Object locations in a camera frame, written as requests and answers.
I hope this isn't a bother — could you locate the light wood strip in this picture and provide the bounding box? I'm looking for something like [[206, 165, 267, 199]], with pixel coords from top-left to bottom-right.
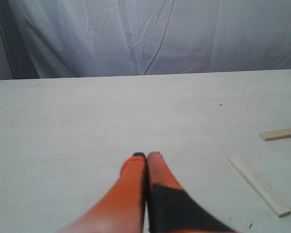
[[259, 129, 291, 141], [228, 156, 291, 218]]

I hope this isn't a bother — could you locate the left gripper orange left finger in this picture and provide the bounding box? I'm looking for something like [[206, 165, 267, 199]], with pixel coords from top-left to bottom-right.
[[59, 152, 147, 233]]

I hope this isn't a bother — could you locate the white fabric backdrop curtain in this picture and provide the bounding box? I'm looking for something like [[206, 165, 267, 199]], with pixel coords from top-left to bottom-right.
[[0, 0, 291, 79]]

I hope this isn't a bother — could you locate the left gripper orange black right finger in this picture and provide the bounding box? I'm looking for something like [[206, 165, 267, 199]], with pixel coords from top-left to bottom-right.
[[147, 152, 236, 233]]

